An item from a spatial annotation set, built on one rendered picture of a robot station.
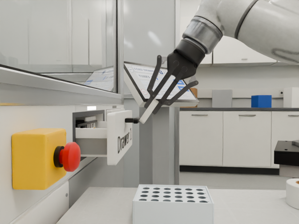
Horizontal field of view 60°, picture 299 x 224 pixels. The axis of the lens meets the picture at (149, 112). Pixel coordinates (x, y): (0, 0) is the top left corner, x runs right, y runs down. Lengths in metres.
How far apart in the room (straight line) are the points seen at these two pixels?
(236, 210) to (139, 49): 2.03
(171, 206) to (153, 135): 1.17
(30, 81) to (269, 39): 0.49
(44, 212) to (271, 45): 0.56
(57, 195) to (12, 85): 0.23
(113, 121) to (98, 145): 0.07
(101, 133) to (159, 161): 1.10
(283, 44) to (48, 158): 0.52
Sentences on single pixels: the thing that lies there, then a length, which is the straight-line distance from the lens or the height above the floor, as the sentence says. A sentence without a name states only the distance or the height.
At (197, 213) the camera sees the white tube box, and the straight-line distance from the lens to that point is 0.43.
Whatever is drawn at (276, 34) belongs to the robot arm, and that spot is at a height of 1.10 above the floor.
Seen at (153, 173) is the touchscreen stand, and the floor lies 0.53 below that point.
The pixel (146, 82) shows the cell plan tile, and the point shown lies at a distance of 1.49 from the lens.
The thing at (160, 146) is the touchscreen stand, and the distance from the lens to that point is 1.63.
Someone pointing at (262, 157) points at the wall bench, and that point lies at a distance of 3.79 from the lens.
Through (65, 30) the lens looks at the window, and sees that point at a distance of 0.60.
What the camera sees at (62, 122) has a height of 0.91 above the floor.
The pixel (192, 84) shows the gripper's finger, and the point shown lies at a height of 1.00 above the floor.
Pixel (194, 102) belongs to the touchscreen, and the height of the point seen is 0.96.
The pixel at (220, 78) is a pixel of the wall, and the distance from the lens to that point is 4.35.
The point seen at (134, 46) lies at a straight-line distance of 2.42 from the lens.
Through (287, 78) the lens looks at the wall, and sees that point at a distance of 4.58.
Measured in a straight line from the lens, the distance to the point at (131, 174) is 2.45.
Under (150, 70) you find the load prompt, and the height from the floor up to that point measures 1.16.
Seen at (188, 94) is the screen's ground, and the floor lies 1.01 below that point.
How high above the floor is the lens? 0.95
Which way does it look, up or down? 2 degrees down
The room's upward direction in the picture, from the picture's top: straight up
